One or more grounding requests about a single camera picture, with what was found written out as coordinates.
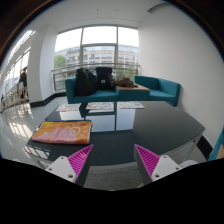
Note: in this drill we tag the teal sofa right section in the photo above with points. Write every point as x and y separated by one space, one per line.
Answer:
151 89

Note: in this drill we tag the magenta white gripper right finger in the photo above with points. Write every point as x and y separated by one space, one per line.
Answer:
153 167

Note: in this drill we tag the teal chair at right edge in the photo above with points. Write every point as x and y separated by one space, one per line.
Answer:
218 150

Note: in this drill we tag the teal sofa left section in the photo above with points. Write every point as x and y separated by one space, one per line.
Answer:
98 96

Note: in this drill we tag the black backpack left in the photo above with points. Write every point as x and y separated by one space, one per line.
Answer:
85 84

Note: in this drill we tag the middle magazine on table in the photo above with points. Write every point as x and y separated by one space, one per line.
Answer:
100 106

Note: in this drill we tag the orange pink folded towel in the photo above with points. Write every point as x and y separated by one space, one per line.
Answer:
64 132

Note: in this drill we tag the wooden side table top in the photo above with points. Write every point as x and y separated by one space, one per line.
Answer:
137 87

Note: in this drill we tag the right magazine on table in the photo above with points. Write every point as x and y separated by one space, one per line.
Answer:
131 105

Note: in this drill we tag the magazine on table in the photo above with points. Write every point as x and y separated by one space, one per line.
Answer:
131 105
100 106
68 107

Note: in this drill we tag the person standing at window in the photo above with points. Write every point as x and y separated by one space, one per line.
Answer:
23 79

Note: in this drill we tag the black backpack with label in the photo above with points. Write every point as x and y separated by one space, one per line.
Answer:
104 78

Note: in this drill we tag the brown bag on table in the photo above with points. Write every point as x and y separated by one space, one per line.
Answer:
125 82

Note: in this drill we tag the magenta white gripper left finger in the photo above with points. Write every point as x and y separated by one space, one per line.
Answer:
73 168

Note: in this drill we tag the teal sofa section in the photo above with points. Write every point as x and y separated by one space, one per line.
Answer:
151 89
98 96

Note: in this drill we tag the left magazine on table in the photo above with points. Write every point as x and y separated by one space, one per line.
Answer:
68 107

